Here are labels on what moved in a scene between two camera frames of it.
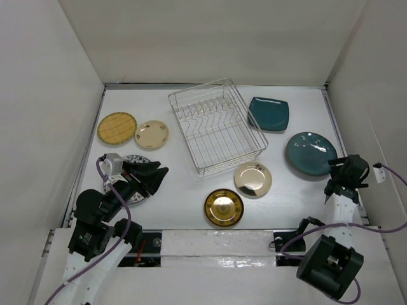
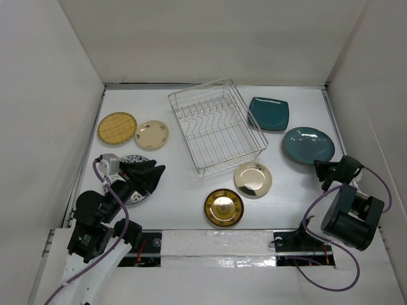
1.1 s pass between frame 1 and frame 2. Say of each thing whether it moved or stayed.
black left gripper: stayed
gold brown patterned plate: stayed
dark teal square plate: stayed
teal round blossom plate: moved
